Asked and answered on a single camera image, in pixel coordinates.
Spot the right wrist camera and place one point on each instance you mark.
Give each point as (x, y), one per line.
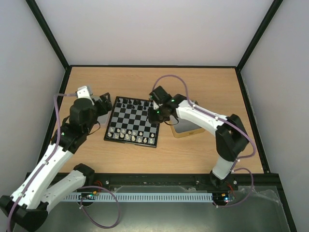
(156, 104)

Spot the black and grey chessboard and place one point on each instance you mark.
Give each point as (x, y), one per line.
(131, 120)

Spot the gold metal tin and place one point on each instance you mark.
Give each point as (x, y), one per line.
(183, 128)

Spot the metal base plate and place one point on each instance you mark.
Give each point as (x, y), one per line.
(242, 210)

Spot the light blue cable duct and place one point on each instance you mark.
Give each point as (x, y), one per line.
(142, 197)

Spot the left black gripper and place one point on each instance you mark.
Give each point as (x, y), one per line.
(108, 106)

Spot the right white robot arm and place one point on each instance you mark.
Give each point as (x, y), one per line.
(230, 135)

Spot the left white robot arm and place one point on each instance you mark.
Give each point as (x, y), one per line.
(31, 203)

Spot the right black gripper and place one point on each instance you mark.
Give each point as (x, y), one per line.
(159, 94)

